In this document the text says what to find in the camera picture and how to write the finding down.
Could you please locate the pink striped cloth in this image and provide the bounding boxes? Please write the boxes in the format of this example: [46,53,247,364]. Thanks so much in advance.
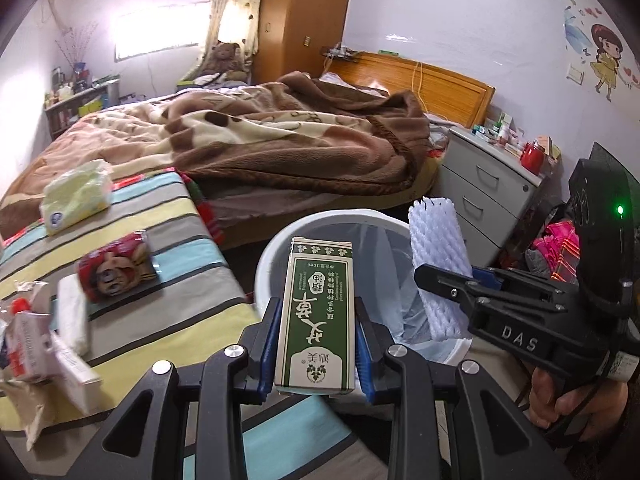
[531,220,582,282]

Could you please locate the red cartoon snack packet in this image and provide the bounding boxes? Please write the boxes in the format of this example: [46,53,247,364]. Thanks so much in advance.
[77,230,161,303]

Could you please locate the dried branches in vase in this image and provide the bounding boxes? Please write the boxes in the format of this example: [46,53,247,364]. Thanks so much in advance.
[54,22,99,73]

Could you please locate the yellow-green tissue pack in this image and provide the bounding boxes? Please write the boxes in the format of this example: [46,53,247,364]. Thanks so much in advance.
[40,159,115,236]

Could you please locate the wooden wardrobe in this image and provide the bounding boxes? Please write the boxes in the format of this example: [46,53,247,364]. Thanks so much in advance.
[252,0,357,83]

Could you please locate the cartoon girl wall sticker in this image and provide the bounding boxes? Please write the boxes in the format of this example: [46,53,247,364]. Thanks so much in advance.
[565,5,640,105]

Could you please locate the clear plastic bin liner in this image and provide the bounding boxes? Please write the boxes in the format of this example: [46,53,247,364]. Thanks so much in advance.
[350,220,436,348]

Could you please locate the yellow cable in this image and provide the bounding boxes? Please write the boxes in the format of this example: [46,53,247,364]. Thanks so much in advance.
[411,60,427,107]

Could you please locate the red and white paper box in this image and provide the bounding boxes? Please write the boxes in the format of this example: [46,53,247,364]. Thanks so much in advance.
[4,310,57,385]

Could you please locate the white foam net sleeve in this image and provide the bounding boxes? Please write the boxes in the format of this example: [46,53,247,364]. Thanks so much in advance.
[407,197,476,343]

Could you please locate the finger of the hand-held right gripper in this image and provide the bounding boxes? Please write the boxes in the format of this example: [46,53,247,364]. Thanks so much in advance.
[414,262,501,321]
[470,266,581,306]

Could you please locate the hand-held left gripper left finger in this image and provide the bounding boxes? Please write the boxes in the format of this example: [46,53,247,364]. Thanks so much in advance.
[65,297,282,480]

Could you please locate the red patterned cloth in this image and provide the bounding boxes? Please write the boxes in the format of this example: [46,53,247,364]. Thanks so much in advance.
[177,170,227,250]

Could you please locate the brown patterned bed sheet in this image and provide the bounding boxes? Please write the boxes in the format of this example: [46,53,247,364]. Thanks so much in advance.
[0,107,201,233]

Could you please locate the wooden bed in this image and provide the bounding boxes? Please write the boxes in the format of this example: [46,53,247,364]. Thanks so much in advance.
[0,51,496,253]

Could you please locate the person's right hand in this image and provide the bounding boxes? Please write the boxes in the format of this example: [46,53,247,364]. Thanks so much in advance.
[527,366,629,438]

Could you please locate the brown and cream blanket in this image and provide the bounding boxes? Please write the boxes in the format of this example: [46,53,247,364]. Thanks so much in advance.
[120,71,435,198]

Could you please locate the green paper box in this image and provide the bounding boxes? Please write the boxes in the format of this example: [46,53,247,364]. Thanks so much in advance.
[274,236,357,395]

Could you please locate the grey drawer cabinet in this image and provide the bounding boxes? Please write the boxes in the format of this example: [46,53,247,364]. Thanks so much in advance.
[440,125,547,262]

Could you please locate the row of small medicine boxes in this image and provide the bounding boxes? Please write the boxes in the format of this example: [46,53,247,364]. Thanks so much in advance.
[472,112,562,158]

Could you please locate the cluttered low shelf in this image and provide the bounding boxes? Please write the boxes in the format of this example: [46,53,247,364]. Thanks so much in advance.
[44,67,122,141]

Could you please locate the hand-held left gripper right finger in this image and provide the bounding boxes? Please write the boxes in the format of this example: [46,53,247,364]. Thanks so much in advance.
[354,297,571,480]

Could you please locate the wall shelf with power strip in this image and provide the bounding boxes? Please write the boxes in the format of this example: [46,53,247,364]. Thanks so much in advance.
[320,44,362,64]

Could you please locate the red jar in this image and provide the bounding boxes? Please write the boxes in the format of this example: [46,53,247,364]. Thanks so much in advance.
[520,141,546,175]

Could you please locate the window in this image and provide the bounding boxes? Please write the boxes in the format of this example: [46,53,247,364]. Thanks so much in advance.
[114,5,211,62]

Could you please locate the white paper towel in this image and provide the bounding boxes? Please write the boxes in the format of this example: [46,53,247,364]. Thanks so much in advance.
[56,275,92,356]

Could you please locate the brown teddy bear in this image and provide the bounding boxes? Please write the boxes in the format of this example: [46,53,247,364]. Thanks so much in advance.
[202,41,251,78]

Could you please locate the white round trash bin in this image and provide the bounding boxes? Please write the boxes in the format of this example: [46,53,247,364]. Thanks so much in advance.
[252,208,473,421]

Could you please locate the clear plastic bottle red cap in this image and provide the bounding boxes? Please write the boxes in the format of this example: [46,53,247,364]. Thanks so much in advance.
[7,296,36,318]

